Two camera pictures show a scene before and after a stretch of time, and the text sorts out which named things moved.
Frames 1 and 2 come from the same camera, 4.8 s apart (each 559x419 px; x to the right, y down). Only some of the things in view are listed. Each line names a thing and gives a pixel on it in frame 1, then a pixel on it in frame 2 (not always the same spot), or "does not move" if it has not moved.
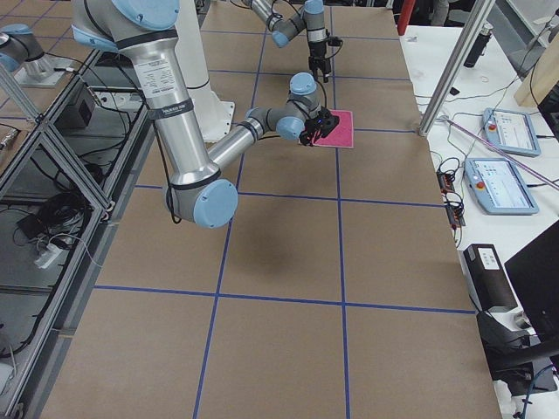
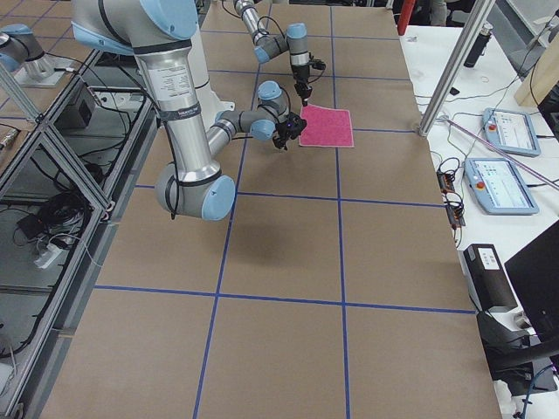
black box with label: [489, 279] does not move
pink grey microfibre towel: [341, 134] does not move
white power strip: [51, 253] does not move
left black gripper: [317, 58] to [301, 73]
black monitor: [534, 272] does not move
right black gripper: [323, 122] to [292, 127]
